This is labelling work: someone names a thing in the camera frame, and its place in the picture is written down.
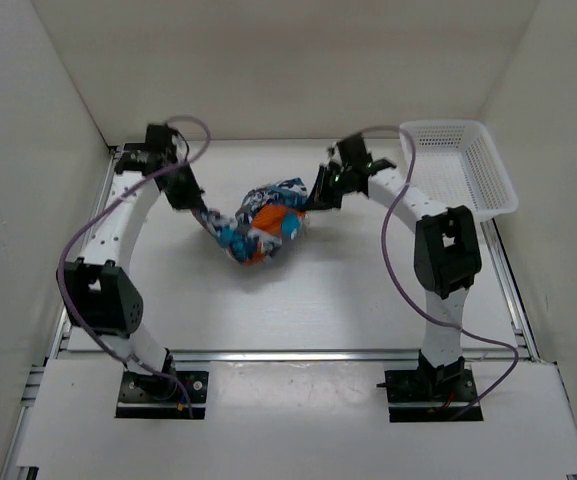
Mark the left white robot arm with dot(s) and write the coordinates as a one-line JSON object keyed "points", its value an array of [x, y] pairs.
{"points": [[99, 295]]}

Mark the white perforated plastic basket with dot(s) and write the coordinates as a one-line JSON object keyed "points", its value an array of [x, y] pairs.
{"points": [[457, 163]]}

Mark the colourful patterned shorts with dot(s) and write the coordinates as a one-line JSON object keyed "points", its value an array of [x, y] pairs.
{"points": [[268, 217]]}

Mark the black corner bracket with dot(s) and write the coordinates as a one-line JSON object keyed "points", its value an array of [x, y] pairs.
{"points": [[133, 146]]}

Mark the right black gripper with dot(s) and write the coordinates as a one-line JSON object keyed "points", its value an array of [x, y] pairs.
{"points": [[320, 197]]}

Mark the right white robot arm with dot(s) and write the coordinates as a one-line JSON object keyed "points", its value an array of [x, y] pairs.
{"points": [[446, 254]]}

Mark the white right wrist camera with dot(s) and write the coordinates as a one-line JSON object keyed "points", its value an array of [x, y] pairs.
{"points": [[333, 154]]}

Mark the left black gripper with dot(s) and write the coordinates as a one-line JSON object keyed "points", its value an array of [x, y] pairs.
{"points": [[191, 198]]}

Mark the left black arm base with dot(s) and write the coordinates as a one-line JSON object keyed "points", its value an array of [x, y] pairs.
{"points": [[151, 397]]}

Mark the aluminium right rail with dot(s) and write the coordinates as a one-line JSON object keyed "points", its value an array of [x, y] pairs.
{"points": [[512, 296]]}

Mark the aluminium front rail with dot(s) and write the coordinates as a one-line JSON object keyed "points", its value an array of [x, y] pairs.
{"points": [[378, 355]]}

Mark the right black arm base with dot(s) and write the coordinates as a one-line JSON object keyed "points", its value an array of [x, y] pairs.
{"points": [[413, 398]]}

